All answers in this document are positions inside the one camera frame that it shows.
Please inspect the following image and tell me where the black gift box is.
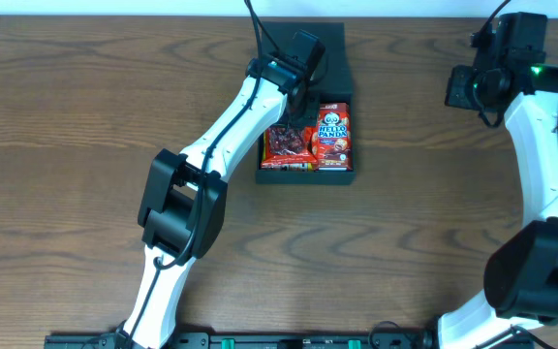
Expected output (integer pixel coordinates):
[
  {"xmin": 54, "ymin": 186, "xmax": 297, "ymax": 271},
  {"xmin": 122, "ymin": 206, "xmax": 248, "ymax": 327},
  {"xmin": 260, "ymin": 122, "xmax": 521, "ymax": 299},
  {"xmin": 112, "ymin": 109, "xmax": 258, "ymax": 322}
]
[{"xmin": 255, "ymin": 21, "xmax": 356, "ymax": 185}]

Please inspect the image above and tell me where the red Hacks candy bag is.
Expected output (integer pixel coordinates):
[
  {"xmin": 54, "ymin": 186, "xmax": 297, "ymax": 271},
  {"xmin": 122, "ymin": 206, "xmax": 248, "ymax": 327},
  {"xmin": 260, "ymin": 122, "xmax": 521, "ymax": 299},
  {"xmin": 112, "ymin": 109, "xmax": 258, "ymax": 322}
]
[{"xmin": 261, "ymin": 126, "xmax": 318, "ymax": 172}]

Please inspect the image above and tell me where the red Hello Panda box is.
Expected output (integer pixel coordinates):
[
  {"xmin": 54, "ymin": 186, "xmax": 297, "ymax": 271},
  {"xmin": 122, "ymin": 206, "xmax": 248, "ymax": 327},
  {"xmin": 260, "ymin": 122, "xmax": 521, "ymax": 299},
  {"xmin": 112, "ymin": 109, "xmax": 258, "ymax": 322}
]
[{"xmin": 311, "ymin": 103, "xmax": 353, "ymax": 171}]

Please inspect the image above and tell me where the yellow Hacks candy bag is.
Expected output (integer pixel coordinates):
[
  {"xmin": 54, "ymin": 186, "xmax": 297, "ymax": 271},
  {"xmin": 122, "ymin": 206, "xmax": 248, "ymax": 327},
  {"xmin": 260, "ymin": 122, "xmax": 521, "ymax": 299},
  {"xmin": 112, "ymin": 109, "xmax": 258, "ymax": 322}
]
[{"xmin": 260, "ymin": 140, "xmax": 317, "ymax": 172}]

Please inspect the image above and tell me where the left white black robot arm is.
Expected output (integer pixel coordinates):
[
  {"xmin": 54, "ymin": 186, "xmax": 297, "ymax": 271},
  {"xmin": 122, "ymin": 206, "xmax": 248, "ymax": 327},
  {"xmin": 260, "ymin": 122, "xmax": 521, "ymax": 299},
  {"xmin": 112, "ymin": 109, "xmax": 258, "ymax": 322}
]
[{"xmin": 114, "ymin": 57, "xmax": 317, "ymax": 348}]

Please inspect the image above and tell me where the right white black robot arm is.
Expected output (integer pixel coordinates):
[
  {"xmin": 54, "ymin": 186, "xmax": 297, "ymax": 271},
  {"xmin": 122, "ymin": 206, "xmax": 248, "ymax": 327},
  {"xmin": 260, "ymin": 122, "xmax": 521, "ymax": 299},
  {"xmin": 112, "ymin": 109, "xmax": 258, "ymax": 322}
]
[{"xmin": 435, "ymin": 63, "xmax": 558, "ymax": 348}]

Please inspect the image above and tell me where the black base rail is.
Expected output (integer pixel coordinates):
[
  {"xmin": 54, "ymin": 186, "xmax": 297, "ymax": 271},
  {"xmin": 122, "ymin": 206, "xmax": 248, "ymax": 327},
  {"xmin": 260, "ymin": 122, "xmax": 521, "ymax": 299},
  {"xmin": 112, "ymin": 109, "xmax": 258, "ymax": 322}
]
[{"xmin": 44, "ymin": 330, "xmax": 536, "ymax": 349}]

